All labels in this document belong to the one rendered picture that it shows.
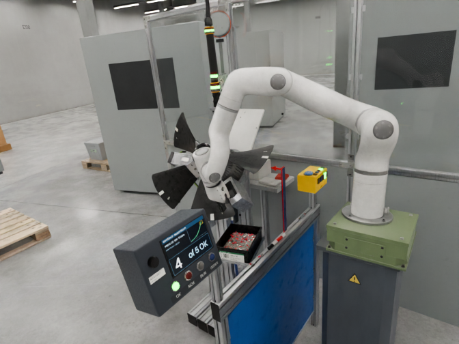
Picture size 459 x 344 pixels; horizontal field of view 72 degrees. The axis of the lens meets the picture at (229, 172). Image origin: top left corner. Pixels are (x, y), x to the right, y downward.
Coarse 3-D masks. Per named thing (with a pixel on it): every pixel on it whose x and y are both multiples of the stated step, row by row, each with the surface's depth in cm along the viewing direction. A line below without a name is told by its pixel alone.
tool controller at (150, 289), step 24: (192, 216) 92; (144, 240) 82; (168, 240) 84; (192, 240) 90; (120, 264) 84; (144, 264) 78; (168, 264) 83; (192, 264) 90; (216, 264) 96; (144, 288) 80; (168, 288) 83; (192, 288) 89; (144, 312) 84
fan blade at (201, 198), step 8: (200, 184) 159; (200, 192) 157; (200, 200) 155; (208, 200) 155; (192, 208) 154; (200, 208) 153; (208, 208) 153; (216, 208) 154; (232, 208) 155; (208, 216) 152; (216, 216) 152; (224, 216) 152
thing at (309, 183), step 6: (312, 168) 171; (318, 168) 170; (324, 168) 169; (300, 174) 164; (318, 174) 162; (300, 180) 164; (306, 180) 162; (312, 180) 160; (324, 180) 169; (300, 186) 165; (306, 186) 163; (312, 186) 161; (318, 186) 163; (312, 192) 162
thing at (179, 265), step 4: (180, 252) 87; (176, 256) 86; (180, 256) 87; (172, 260) 84; (176, 260) 86; (180, 260) 87; (184, 260) 88; (172, 264) 84; (176, 264) 85; (180, 264) 86; (184, 264) 87; (172, 268) 84; (176, 268) 85; (180, 268) 86; (184, 268) 87; (176, 272) 85
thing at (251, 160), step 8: (232, 152) 163; (240, 152) 161; (248, 152) 159; (256, 152) 156; (232, 160) 154; (240, 160) 152; (248, 160) 150; (256, 160) 149; (264, 160) 148; (248, 168) 146; (256, 168) 145
